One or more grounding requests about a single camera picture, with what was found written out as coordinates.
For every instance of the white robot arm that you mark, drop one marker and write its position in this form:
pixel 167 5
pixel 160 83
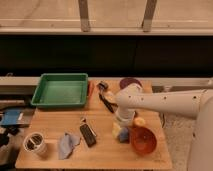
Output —
pixel 192 103

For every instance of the yellow apple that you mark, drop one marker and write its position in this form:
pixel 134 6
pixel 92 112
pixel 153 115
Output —
pixel 139 122

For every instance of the blue sponge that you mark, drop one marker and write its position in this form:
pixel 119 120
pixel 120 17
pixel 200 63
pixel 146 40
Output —
pixel 123 136

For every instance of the blue box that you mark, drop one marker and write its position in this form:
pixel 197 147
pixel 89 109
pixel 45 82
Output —
pixel 11 117

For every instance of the orange carrot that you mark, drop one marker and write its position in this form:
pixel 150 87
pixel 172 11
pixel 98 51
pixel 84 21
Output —
pixel 90 89

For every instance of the blue grey cloth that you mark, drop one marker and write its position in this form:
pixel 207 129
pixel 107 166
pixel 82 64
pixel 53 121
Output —
pixel 66 145

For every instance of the green plastic tray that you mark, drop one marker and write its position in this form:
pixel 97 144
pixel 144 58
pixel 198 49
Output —
pixel 61 90

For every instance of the black remote control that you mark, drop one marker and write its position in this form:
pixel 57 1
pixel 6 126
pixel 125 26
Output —
pixel 88 135

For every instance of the purple bowl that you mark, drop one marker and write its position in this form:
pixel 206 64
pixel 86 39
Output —
pixel 127 81

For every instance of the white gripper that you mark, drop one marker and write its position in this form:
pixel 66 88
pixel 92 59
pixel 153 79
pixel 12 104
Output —
pixel 123 117

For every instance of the orange bowl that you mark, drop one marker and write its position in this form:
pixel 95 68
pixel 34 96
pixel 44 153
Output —
pixel 142 140

